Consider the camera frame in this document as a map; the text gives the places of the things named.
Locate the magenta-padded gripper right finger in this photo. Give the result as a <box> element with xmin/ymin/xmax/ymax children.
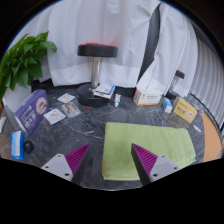
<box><xmin>130</xmin><ymin>143</ymin><xmax>181</xmax><ymax>186</ymax></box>

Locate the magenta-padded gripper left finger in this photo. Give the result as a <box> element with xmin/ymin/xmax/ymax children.
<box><xmin>40</xmin><ymin>143</ymin><xmax>92</xmax><ymax>186</ymax></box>

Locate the green towel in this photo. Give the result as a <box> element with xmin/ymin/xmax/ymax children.
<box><xmin>101</xmin><ymin>121</ymin><xmax>197</xmax><ymax>182</ymax></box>

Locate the small black round object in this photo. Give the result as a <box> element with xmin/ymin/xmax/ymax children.
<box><xmin>23</xmin><ymin>140</ymin><xmax>35</xmax><ymax>155</ymax></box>

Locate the blue and white box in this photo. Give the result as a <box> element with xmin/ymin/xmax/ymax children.
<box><xmin>10</xmin><ymin>130</ymin><xmax>26</xmax><ymax>160</ymax></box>

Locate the white printed sachet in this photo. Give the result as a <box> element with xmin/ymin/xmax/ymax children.
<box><xmin>43</xmin><ymin>108</ymin><xmax>67</xmax><ymax>126</ymax></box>

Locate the blister pack of pills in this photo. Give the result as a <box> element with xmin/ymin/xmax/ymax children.
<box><xmin>60</xmin><ymin>101</ymin><xmax>82</xmax><ymax>118</ymax></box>

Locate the orange-topped table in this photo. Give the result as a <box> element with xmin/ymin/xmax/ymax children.
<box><xmin>201</xmin><ymin>112</ymin><xmax>224</xmax><ymax>163</ymax></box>

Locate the purple cardboard box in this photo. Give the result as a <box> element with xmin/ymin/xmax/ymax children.
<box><xmin>13</xmin><ymin>88</ymin><xmax>51</xmax><ymax>136</ymax></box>

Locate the small blue-white box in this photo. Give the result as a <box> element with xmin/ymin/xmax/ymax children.
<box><xmin>162</xmin><ymin>97</ymin><xmax>174</xmax><ymax>114</ymax></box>

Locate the yellow cardboard box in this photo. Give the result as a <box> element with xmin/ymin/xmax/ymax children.
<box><xmin>172</xmin><ymin>96</ymin><xmax>198</xmax><ymax>124</ymax></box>

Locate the white flat sachet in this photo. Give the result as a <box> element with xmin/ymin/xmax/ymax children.
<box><xmin>56</xmin><ymin>92</ymin><xmax>77</xmax><ymax>104</ymax></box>

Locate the white and orange box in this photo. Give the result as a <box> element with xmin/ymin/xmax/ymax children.
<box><xmin>132</xmin><ymin>86</ymin><xmax>164</xmax><ymax>107</ymax></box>

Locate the white tube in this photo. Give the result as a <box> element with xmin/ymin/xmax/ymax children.
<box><xmin>113</xmin><ymin>93</ymin><xmax>122</xmax><ymax>108</ymax></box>

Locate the stack of white-blue boxes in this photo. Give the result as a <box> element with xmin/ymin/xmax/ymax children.
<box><xmin>92</xmin><ymin>83</ymin><xmax>116</xmax><ymax>100</ymax></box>

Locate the black red-rimmed bar stool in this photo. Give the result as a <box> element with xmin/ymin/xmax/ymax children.
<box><xmin>165</xmin><ymin>69</ymin><xmax>186</xmax><ymax>100</ymax></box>
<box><xmin>76</xmin><ymin>42</ymin><xmax>119</xmax><ymax>109</ymax></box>

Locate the white pleated curtain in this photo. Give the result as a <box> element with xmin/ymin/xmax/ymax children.
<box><xmin>189</xmin><ymin>38</ymin><xmax>224</xmax><ymax>128</ymax></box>

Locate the green potted plant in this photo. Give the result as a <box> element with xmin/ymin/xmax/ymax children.
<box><xmin>0</xmin><ymin>31</ymin><xmax>58</xmax><ymax>113</ymax></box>

